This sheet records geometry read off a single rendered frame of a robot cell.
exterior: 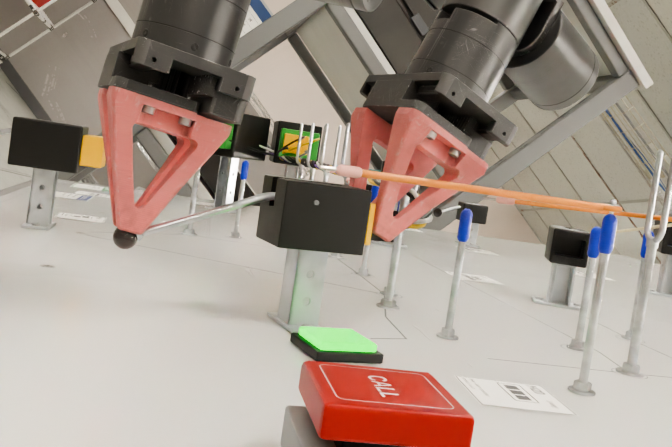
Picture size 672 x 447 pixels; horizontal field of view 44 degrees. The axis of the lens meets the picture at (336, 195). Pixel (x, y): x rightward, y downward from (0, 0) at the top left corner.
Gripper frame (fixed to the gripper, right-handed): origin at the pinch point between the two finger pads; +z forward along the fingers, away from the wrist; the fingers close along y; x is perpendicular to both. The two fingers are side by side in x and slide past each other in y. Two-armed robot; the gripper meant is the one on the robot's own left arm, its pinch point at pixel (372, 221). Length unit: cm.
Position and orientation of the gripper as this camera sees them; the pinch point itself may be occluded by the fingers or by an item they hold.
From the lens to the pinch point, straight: 53.1
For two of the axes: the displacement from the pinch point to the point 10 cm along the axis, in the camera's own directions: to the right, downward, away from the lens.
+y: -4.5, -1.1, 8.9
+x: -7.5, -4.9, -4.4
